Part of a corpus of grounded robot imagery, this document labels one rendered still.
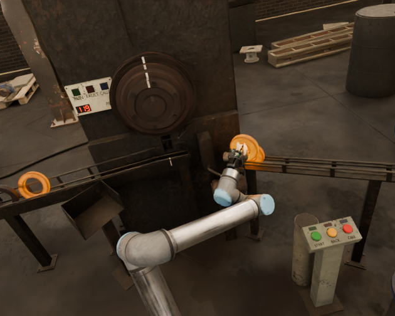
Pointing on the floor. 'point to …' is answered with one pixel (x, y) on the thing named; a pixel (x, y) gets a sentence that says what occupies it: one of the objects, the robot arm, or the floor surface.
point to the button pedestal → (326, 265)
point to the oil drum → (378, 51)
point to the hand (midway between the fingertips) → (244, 145)
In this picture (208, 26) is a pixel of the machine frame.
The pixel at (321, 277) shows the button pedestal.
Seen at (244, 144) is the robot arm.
